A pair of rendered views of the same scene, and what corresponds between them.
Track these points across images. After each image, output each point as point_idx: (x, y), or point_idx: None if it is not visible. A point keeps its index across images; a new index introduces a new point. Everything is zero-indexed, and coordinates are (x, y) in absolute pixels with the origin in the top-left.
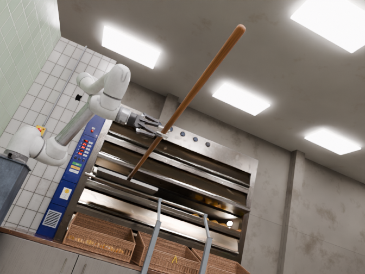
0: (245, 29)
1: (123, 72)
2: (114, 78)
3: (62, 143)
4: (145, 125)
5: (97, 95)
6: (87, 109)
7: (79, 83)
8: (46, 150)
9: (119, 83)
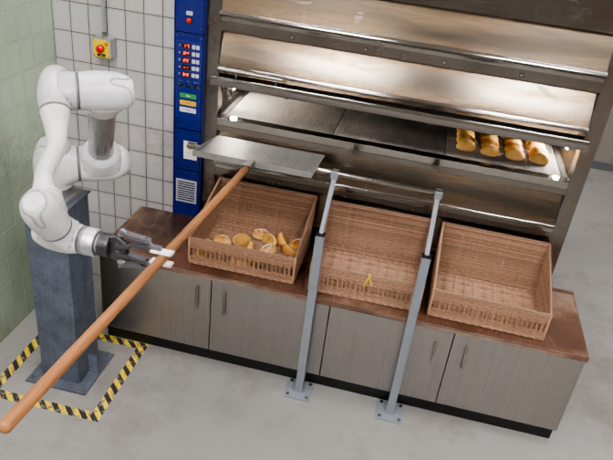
0: (9, 430)
1: (34, 218)
2: (28, 225)
3: (101, 158)
4: (127, 256)
5: None
6: (94, 120)
7: None
8: (88, 172)
9: (42, 231)
